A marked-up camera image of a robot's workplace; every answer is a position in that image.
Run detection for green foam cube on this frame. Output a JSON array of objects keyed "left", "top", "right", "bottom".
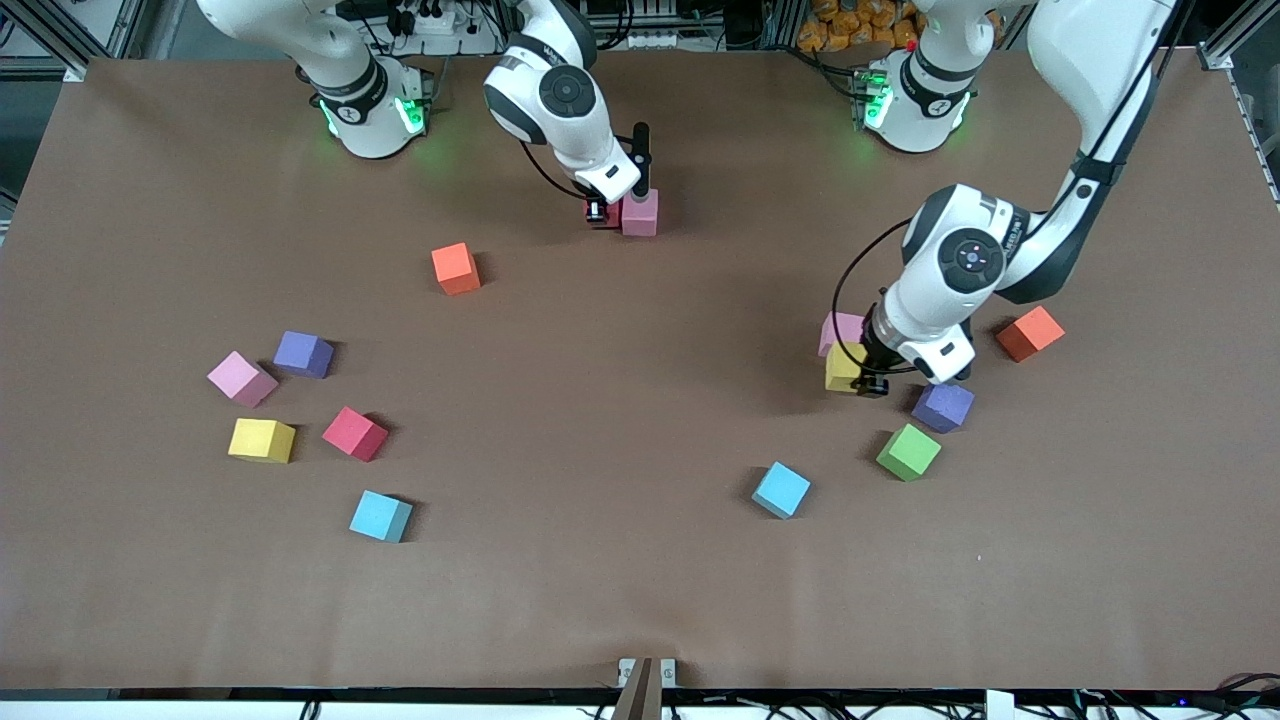
[{"left": 876, "top": 423, "right": 943, "bottom": 483}]

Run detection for purple foam cube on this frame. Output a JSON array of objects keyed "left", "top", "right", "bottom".
[
  {"left": 911, "top": 380, "right": 976, "bottom": 434},
  {"left": 273, "top": 331, "right": 336, "bottom": 380}
]

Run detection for light pink foam cube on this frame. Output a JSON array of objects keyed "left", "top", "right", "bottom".
[
  {"left": 621, "top": 189, "right": 661, "bottom": 239},
  {"left": 818, "top": 311, "right": 871, "bottom": 358},
  {"left": 207, "top": 350, "right": 280, "bottom": 409}
]

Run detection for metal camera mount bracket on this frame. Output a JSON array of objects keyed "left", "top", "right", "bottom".
[{"left": 617, "top": 657, "right": 678, "bottom": 720}]

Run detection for orange foam cube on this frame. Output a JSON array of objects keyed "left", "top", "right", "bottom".
[
  {"left": 995, "top": 305, "right": 1067, "bottom": 364},
  {"left": 431, "top": 242, "right": 483, "bottom": 297}
]

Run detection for cyan foam cube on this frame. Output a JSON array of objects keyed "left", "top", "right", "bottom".
[
  {"left": 348, "top": 489, "right": 414, "bottom": 544},
  {"left": 751, "top": 461, "right": 813, "bottom": 520}
]

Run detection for metal equipment rack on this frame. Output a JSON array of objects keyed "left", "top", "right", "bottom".
[{"left": 578, "top": 0, "right": 726, "bottom": 51}]

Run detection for white table edge strip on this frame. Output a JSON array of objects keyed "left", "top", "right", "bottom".
[{"left": 0, "top": 688, "right": 1280, "bottom": 720}]

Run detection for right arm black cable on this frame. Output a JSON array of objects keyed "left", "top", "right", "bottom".
[{"left": 518, "top": 140, "right": 591, "bottom": 206}]

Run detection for orange snack bags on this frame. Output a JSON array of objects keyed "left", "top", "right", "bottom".
[{"left": 795, "top": 0, "right": 926, "bottom": 51}]

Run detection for yellow foam cube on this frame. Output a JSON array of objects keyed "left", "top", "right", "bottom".
[
  {"left": 824, "top": 342, "right": 869, "bottom": 394},
  {"left": 227, "top": 417, "right": 298, "bottom": 465}
]

